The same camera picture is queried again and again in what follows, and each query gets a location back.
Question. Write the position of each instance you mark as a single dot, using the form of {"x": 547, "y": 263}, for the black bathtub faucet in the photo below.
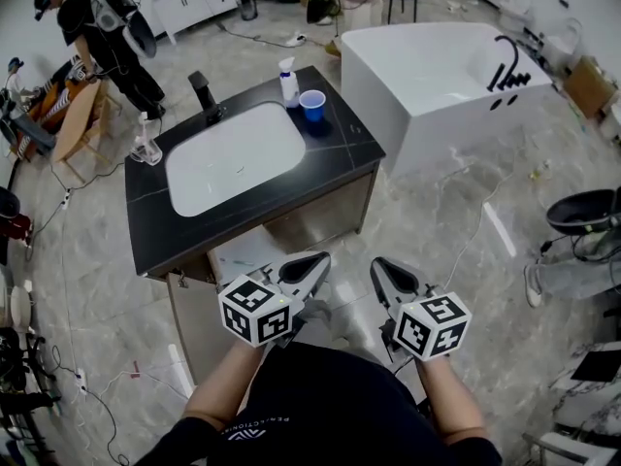
{"x": 509, "y": 78}

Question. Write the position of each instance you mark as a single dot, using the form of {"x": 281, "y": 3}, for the white pump bottle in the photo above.
{"x": 290, "y": 90}

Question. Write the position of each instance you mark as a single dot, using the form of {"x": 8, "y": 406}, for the clear glass tumbler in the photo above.
{"x": 148, "y": 156}

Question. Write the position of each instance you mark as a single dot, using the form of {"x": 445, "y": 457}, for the white power strip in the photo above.
{"x": 66, "y": 199}
{"x": 295, "y": 40}
{"x": 81, "y": 381}

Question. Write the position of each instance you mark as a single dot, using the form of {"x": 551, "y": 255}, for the red box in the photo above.
{"x": 17, "y": 228}

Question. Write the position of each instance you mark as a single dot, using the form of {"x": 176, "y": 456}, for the white bathtub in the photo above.
{"x": 436, "y": 148}

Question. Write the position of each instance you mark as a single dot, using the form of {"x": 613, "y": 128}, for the white toilet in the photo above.
{"x": 563, "y": 46}

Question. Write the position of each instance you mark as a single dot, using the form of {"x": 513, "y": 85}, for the white round stool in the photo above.
{"x": 22, "y": 306}

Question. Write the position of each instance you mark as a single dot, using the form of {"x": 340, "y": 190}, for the white sideboard cabinet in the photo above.
{"x": 194, "y": 3}

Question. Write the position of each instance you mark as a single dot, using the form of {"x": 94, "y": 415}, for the marble slab counter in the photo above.
{"x": 567, "y": 396}

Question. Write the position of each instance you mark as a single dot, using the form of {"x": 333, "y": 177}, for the round wooden table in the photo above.
{"x": 73, "y": 119}

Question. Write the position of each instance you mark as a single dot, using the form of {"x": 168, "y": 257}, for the grey cabinet door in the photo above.
{"x": 194, "y": 323}

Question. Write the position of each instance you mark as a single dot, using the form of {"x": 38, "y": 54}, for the white sink basin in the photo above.
{"x": 233, "y": 163}

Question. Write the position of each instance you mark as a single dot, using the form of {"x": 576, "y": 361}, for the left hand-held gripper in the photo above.
{"x": 252, "y": 311}

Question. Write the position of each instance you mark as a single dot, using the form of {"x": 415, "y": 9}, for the metal frame rack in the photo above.
{"x": 558, "y": 442}

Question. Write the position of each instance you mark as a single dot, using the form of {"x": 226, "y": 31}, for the black vanity with white sink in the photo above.
{"x": 242, "y": 221}
{"x": 330, "y": 207}

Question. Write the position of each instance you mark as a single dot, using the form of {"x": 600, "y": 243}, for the person's grey trousers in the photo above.
{"x": 330, "y": 333}

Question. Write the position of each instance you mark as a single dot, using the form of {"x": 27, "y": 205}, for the grey shell backpack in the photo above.
{"x": 138, "y": 37}

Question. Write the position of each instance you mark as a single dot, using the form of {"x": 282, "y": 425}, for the person's left forearm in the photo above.
{"x": 218, "y": 386}

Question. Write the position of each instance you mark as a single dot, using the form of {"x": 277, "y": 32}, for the black tablet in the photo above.
{"x": 599, "y": 367}

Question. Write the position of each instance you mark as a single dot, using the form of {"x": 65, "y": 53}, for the dark round appliance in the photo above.
{"x": 9, "y": 202}

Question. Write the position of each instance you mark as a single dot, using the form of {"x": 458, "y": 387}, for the red tape strip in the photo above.
{"x": 136, "y": 371}

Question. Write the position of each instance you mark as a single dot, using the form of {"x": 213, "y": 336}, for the pink electric toothbrush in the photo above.
{"x": 144, "y": 134}

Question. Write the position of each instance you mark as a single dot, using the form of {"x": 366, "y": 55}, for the person's right forearm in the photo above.
{"x": 451, "y": 396}

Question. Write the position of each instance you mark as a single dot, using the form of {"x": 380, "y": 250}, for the small yellow bottle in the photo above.
{"x": 541, "y": 172}

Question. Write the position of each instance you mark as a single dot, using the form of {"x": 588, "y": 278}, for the blue plastic cup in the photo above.
{"x": 312, "y": 109}

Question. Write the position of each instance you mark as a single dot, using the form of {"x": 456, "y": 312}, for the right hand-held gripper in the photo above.
{"x": 432, "y": 328}

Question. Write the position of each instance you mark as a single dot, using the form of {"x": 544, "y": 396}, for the person's black shirt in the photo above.
{"x": 339, "y": 406}

